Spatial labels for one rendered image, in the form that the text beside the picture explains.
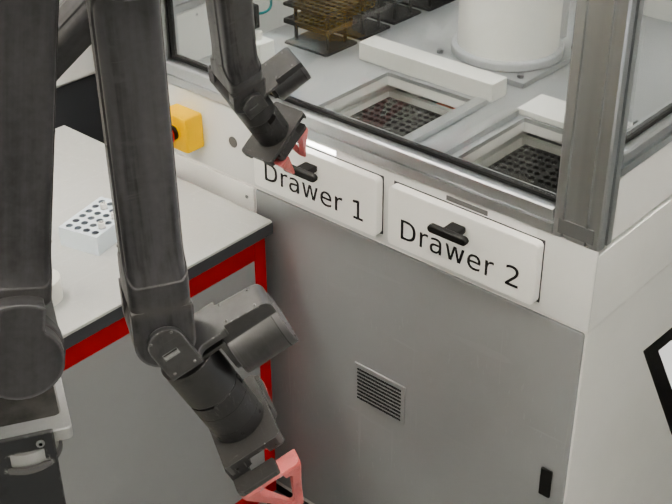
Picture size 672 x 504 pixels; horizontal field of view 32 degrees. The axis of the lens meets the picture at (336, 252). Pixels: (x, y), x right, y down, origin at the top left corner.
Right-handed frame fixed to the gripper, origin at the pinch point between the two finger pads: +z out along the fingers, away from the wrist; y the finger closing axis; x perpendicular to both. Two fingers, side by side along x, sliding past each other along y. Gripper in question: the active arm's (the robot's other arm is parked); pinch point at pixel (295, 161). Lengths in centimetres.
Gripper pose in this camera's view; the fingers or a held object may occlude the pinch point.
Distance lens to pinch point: 195.3
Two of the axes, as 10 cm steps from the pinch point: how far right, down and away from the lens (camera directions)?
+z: 3.7, 4.6, 8.1
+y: 5.3, -8.2, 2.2
